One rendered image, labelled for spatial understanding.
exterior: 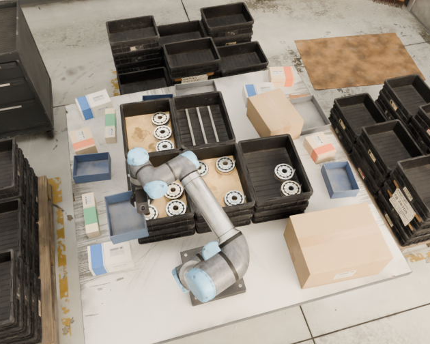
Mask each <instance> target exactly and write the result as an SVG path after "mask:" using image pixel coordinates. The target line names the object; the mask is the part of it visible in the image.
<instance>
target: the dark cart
mask: <svg viewBox="0 0 430 344"><path fill-rule="evenodd" d="M53 130H54V119H53V95H52V83H51V78H50V76H49V74H48V71H47V69H46V66H45V64H44V62H43V59H42V56H41V54H40V52H39V50H38V47H37V45H36V43H35V40H34V38H33V35H32V33H31V30H30V28H29V26H28V23H27V20H26V18H25V15H24V14H23V11H22V9H21V6H20V3H19V2H18V1H10V2H4V3H0V139H8V138H12V137H18V136H23V135H26V134H33V133H37V132H44V131H47V133H48V135H49V137H50V138H51V137H53V136H54V135H53Z"/></svg>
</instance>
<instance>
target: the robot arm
mask: <svg viewBox="0 0 430 344"><path fill-rule="evenodd" d="M127 162H128V170H129V174H128V177H130V184H131V190H132V196H131V197H130V203H131V204H132V205H133V206H134V207H135V208H136V209H137V213H138V214H146V213H148V212H149V205H151V203H152V201H153V199H159V198H161V197H162V196H164V194H166V193H167V191H168V189H169V188H168V185H169V184H171V183H173V182H174V181H176V180H179V181H180V182H181V183H182V185H183V187H184V188H185V190H186V192H187V193H188V194H189V196H190V198H191V199H192V201H193V202H194V204H195V205H196V207H197V209H198V210H199V211H200V213H201V215H202V217H203V218H204V219H205V221H206V223H207V224H208V226H209V227H210V229H211V230H212V232H213V233H214V235H215V236H216V238H217V240H218V241H212V242H208V243H207V244H206V245H205V246H204V247H203V250H202V251H201V252H199V253H197V254H196V255H194V256H193V257H191V258H190V259H188V260H186V261H185V262H184V263H182V264H180V265H179V266H176V267H175V268H174V269H173V270H172V272H171V273H172V275H173V277H174V279H175V280H176V282H177V284H178V285H179V287H180V289H181V290H182V292H183V293H186V292H188V291H190V290H191V292H192V293H193V294H194V296H195V297H196V298H197V299H198V300H199V301H201V302H207V301H209V300H212V299H213V298H214V297H215V296H217V295H218V294H219V293H220V292H222V291H224V290H225V289H226V288H228V287H229V286H231V285H232V284H234V283H235V282H236V281H238V280H240V279H241V278H242V277H243V276H244V275H245V274H246V271H247V269H248V266H249V261H250V253H249V248H248V243H247V241H246V238H245V237H244V235H243V233H242V232H241V231H240V230H238V229H236V228H235V227H234V225H233V223H232V222H231V221H230V219H229V217H228V216H227V215H226V213H225V211H224V209H223V208H222V207H221V205H220V203H219V202H218V201H217V199H216V197H215V196H214V195H213V193H212V191H211V190H210V189H209V187H208V185H207V184H206V183H205V181H204V179H203V178H202V177H201V175H200V173H199V172H198V170H197V168H199V161H198V160H197V157H196V156H195V154H194V153H193V152H192V151H187V152H184V153H183V154H180V155H178V156H177V157H175V158H173V159H172V160H170V161H168V162H166V163H164V164H162V165H160V166H159V167H157V168H154V166H153V165H152V164H151V162H150V161H149V156H148V153H147V151H146V150H145V149H143V148H142V147H135V148H132V149H131V150H130V151H129V152H128V159H127Z"/></svg>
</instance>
